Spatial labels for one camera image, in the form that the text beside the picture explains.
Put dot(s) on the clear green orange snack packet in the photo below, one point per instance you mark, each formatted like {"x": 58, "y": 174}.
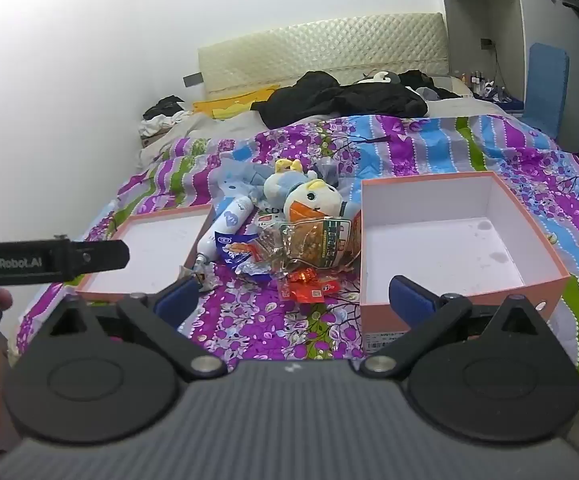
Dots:
{"x": 319, "y": 245}

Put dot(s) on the purple floral striped blanket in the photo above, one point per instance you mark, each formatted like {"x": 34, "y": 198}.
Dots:
{"x": 289, "y": 320}

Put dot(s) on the white plush doll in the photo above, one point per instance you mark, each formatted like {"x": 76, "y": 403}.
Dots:
{"x": 309, "y": 200}

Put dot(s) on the pink cardboard box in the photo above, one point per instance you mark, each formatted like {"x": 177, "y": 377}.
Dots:
{"x": 444, "y": 250}

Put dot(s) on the black and white clothes pile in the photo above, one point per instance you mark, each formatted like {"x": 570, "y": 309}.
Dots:
{"x": 162, "y": 107}

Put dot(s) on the grey tall wardrobe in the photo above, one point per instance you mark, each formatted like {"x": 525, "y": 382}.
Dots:
{"x": 559, "y": 25}

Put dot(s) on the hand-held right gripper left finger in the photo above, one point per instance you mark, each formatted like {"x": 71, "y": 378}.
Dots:
{"x": 177, "y": 300}

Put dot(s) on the group of small bottles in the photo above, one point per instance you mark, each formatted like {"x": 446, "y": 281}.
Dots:
{"x": 479, "y": 81}

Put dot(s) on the beige quilted headboard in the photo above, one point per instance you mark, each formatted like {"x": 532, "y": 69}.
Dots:
{"x": 319, "y": 45}

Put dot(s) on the grey wall switch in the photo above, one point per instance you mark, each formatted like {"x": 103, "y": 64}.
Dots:
{"x": 193, "y": 80}

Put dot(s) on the blue cloth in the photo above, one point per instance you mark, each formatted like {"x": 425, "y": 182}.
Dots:
{"x": 509, "y": 102}

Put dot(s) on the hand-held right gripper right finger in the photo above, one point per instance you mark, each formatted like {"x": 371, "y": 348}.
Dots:
{"x": 412, "y": 296}

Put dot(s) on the large black clothing pile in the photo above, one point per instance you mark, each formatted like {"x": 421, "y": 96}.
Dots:
{"x": 344, "y": 97}

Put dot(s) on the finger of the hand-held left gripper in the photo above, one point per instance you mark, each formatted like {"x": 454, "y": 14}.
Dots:
{"x": 102, "y": 256}

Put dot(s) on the pink box lid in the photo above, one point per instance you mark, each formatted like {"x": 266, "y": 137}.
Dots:
{"x": 154, "y": 245}

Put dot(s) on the small black clothing pile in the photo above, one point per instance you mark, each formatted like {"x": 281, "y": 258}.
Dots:
{"x": 419, "y": 80}

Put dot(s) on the blue white snack packet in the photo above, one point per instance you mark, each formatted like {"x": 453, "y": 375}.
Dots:
{"x": 232, "y": 256}

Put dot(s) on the dark wall socket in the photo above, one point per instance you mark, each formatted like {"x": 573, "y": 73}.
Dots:
{"x": 487, "y": 42}

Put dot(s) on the white spray bottle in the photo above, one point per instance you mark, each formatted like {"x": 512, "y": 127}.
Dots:
{"x": 224, "y": 227}

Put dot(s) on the orange red snack packet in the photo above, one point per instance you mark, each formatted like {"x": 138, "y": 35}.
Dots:
{"x": 305, "y": 276}

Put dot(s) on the beige duvet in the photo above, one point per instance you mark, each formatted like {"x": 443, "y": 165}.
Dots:
{"x": 189, "y": 130}

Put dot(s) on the person's left hand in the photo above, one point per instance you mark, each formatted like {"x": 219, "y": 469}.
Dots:
{"x": 4, "y": 300}

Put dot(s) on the yellow pillow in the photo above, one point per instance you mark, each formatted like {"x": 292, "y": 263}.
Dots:
{"x": 219, "y": 107}

